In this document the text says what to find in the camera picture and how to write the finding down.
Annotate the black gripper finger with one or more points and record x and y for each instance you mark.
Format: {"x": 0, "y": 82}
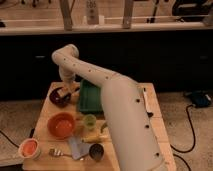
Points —
{"x": 65, "y": 93}

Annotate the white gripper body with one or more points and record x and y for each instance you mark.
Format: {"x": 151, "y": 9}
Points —
{"x": 68, "y": 77}

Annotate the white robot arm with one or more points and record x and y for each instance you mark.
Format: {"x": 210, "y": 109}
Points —
{"x": 132, "y": 135}

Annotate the purple bowl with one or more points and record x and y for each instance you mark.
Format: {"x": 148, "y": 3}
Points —
{"x": 55, "y": 98}

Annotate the orange bowl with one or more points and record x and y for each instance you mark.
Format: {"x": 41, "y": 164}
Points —
{"x": 61, "y": 125}

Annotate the green rectangular tray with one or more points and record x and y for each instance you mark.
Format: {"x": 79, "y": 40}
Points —
{"x": 89, "y": 98}

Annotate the small green cup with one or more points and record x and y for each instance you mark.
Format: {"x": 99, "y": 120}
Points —
{"x": 89, "y": 121}

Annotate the yellow banana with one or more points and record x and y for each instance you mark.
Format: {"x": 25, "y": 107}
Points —
{"x": 95, "y": 138}

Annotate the grey cloth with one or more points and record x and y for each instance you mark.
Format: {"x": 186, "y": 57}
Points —
{"x": 79, "y": 149}

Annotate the dark metal cup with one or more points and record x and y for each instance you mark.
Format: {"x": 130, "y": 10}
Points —
{"x": 96, "y": 152}

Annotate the orange cup white rim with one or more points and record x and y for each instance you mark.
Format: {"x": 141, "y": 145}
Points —
{"x": 29, "y": 149}

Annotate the black power adapter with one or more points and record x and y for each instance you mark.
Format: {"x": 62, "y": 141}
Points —
{"x": 200, "y": 99}

